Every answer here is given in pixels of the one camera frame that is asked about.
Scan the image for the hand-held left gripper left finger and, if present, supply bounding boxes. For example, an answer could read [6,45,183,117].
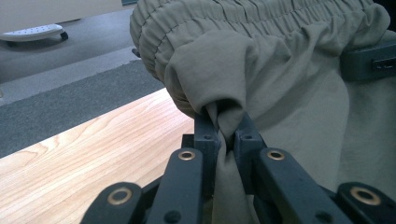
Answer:
[181,112,222,197]

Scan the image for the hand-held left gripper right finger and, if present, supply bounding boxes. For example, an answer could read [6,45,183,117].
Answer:
[233,111,267,196]

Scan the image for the olive green pants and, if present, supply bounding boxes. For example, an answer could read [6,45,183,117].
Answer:
[129,0,396,224]

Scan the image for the wheeled chair base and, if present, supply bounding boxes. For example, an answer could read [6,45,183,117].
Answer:
[0,23,70,43]

